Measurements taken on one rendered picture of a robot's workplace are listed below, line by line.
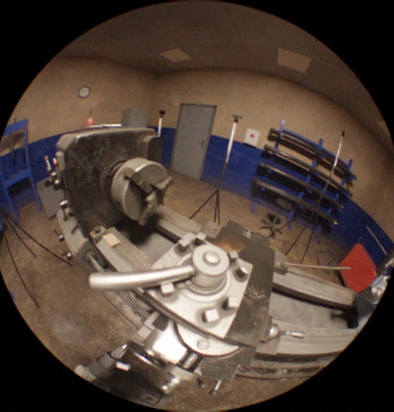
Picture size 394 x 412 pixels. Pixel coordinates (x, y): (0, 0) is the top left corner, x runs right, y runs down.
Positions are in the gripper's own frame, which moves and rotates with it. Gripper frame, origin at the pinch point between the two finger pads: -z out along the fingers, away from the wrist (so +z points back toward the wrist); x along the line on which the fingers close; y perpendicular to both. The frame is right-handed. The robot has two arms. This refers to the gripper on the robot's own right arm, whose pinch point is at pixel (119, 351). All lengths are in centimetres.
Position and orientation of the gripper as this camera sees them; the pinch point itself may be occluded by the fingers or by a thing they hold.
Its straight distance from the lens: 70.0
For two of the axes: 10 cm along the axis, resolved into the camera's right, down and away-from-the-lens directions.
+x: 1.6, -8.4, -5.1
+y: -8.7, -3.7, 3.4
